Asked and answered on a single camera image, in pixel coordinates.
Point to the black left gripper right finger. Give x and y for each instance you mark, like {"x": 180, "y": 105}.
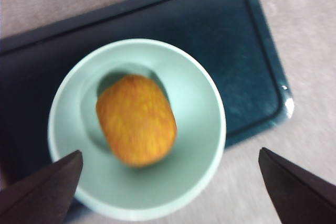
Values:
{"x": 302, "y": 195}

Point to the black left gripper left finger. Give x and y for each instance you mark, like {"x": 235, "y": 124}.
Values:
{"x": 39, "y": 195}

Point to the orange-yellow kiwi fruit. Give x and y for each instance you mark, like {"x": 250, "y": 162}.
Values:
{"x": 136, "y": 121}

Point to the teal ceramic bowl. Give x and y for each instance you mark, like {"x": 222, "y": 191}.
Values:
{"x": 183, "y": 155}

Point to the dark green rectangular tray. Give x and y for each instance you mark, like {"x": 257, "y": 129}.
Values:
{"x": 223, "y": 37}

